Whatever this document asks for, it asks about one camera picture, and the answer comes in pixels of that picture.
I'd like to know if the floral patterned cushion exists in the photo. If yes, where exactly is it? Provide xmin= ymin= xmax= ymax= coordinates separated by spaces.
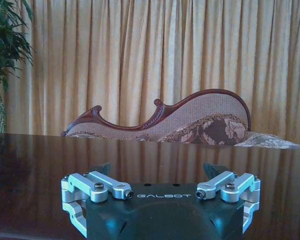
xmin=234 ymin=131 xmax=300 ymax=150

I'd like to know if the golden pleated curtain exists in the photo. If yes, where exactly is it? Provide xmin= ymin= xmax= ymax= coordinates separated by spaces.
xmin=4 ymin=0 xmax=300 ymax=146

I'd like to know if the green leafy potted plant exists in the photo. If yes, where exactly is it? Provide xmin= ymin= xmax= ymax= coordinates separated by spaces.
xmin=0 ymin=0 xmax=35 ymax=134

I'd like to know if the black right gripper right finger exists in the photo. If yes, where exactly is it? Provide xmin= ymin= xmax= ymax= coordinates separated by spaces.
xmin=196 ymin=162 xmax=262 ymax=234

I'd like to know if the carved wooden upholstered sofa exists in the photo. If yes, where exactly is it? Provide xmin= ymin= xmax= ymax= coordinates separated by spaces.
xmin=60 ymin=88 xmax=251 ymax=145

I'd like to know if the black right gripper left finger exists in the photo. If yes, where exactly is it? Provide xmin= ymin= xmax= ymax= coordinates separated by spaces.
xmin=60 ymin=162 xmax=135 ymax=238

